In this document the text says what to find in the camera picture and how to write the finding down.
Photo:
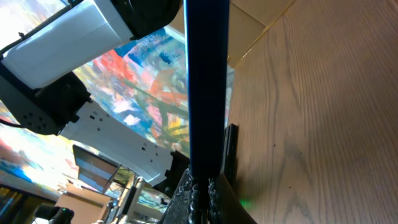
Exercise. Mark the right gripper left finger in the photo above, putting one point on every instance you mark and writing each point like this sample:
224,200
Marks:
183,207

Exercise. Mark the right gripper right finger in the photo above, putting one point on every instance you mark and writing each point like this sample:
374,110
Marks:
224,206

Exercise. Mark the blue Galaxy smartphone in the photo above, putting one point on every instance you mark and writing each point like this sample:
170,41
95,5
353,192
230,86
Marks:
206,33

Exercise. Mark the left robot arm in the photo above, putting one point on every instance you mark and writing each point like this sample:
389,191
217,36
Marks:
39,86

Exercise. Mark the laptop on background desk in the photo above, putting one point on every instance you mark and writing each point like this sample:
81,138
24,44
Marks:
94,170

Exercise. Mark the colourful abstract wall painting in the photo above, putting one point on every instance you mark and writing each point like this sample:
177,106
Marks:
143,85

